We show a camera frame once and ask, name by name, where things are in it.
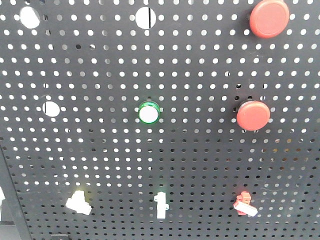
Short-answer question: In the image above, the yellow toggle switch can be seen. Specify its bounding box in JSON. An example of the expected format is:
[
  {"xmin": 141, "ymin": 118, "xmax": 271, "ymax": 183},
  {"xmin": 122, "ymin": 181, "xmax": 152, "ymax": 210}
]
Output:
[{"xmin": 65, "ymin": 190, "xmax": 92, "ymax": 216}]

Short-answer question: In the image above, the red toggle switch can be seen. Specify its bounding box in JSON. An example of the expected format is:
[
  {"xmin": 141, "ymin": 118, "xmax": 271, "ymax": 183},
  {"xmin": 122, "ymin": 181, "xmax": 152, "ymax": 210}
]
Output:
[{"xmin": 233, "ymin": 191, "xmax": 258, "ymax": 217}]

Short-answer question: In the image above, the green illuminated push button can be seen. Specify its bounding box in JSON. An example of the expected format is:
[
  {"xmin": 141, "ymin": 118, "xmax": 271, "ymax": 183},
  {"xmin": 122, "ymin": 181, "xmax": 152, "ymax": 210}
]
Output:
[{"xmin": 138, "ymin": 100, "xmax": 160, "ymax": 124}]

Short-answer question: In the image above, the black perforated pegboard panel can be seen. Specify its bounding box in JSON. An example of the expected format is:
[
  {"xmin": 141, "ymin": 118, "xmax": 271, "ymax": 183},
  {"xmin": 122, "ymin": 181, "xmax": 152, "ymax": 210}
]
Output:
[{"xmin": 0, "ymin": 0, "xmax": 320, "ymax": 240}]

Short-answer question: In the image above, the lower red mushroom button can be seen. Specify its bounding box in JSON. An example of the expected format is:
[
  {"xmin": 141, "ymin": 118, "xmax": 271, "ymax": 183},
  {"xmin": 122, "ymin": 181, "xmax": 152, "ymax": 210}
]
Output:
[{"xmin": 236, "ymin": 100, "xmax": 271, "ymax": 131}]

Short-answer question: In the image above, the red mushroom button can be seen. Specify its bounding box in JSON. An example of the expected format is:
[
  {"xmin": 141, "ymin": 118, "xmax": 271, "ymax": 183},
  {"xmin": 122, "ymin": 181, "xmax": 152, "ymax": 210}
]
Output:
[
  {"xmin": 249, "ymin": 0, "xmax": 290, "ymax": 39},
  {"xmin": 236, "ymin": 100, "xmax": 271, "ymax": 131}
]

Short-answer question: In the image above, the upper red mushroom button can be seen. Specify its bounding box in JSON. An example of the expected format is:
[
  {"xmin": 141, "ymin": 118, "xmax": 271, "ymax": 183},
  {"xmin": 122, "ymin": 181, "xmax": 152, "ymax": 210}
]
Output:
[{"xmin": 249, "ymin": 0, "xmax": 290, "ymax": 39}]

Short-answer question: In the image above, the black electronics box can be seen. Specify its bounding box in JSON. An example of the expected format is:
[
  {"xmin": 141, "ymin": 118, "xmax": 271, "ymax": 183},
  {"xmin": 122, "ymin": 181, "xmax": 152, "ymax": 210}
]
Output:
[{"xmin": 0, "ymin": 188, "xmax": 20, "ymax": 240}]

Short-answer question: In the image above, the green toggle switch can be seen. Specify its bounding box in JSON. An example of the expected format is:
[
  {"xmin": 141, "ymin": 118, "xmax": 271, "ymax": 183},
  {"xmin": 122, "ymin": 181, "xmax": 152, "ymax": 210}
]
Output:
[{"xmin": 153, "ymin": 191, "xmax": 169, "ymax": 219}]

